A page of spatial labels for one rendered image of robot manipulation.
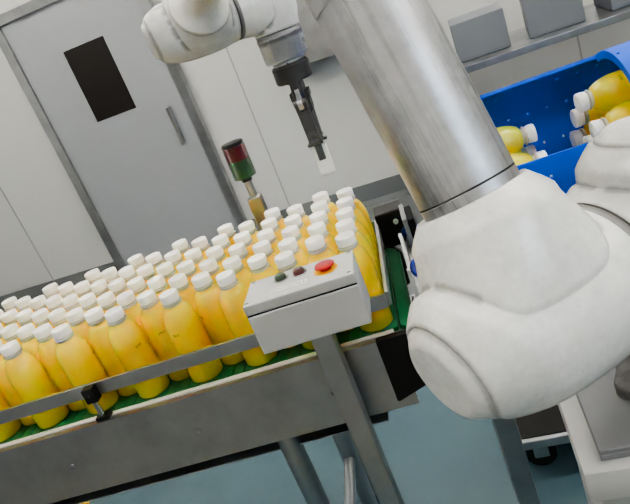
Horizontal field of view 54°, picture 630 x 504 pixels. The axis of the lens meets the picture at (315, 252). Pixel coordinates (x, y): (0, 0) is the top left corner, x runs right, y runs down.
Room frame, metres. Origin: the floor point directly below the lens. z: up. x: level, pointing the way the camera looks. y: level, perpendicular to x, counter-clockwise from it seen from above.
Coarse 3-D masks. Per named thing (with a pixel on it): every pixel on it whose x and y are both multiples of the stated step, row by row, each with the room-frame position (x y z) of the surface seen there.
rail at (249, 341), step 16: (384, 304) 1.07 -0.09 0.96; (192, 352) 1.14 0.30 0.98; (208, 352) 1.13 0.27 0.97; (224, 352) 1.13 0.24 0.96; (144, 368) 1.16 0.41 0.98; (160, 368) 1.15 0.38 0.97; (176, 368) 1.15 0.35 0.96; (96, 384) 1.18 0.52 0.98; (112, 384) 1.17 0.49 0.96; (128, 384) 1.17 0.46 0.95; (32, 400) 1.21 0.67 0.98; (48, 400) 1.20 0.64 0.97; (64, 400) 1.19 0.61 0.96; (0, 416) 1.22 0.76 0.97; (16, 416) 1.22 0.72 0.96
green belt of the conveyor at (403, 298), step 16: (400, 256) 1.45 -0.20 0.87; (400, 272) 1.32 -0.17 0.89; (400, 288) 1.23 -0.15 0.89; (400, 304) 1.16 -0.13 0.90; (400, 320) 1.09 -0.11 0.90; (352, 336) 1.10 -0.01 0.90; (288, 352) 1.14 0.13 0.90; (304, 352) 1.11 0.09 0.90; (224, 368) 1.18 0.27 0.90; (240, 368) 1.15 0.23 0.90; (256, 368) 1.13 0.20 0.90; (176, 384) 1.19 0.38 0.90; (192, 384) 1.17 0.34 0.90; (128, 400) 1.21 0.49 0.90; (144, 400) 1.18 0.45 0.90; (80, 416) 1.22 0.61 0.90; (32, 432) 1.24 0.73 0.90
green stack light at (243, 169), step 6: (240, 162) 1.65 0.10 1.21; (246, 162) 1.65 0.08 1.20; (252, 162) 1.68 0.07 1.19; (234, 168) 1.65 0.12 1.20; (240, 168) 1.65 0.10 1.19; (246, 168) 1.65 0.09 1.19; (252, 168) 1.66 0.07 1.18; (234, 174) 1.66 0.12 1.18; (240, 174) 1.65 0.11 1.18; (246, 174) 1.65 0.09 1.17; (252, 174) 1.65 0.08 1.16; (234, 180) 1.68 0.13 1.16; (240, 180) 1.65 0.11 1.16
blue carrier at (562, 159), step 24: (624, 48) 1.14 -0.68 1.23; (552, 72) 1.25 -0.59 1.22; (576, 72) 1.27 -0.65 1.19; (600, 72) 1.28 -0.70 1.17; (624, 72) 1.10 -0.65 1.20; (480, 96) 1.27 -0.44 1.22; (504, 96) 1.29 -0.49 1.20; (528, 96) 1.30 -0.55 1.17; (552, 96) 1.30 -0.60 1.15; (504, 120) 1.33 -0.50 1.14; (528, 120) 1.33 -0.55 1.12; (552, 120) 1.32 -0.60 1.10; (528, 144) 1.33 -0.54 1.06; (552, 144) 1.32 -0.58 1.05; (528, 168) 1.07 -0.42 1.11; (552, 168) 1.06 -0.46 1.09
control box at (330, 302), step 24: (312, 264) 1.04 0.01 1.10; (336, 264) 1.00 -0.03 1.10; (264, 288) 1.02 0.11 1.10; (288, 288) 0.98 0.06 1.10; (312, 288) 0.95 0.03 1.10; (336, 288) 0.95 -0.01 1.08; (360, 288) 0.95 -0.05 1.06; (264, 312) 0.97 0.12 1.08; (288, 312) 0.96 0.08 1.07; (312, 312) 0.96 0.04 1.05; (336, 312) 0.95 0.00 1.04; (360, 312) 0.94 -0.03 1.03; (264, 336) 0.97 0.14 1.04; (288, 336) 0.97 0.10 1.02; (312, 336) 0.96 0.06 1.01
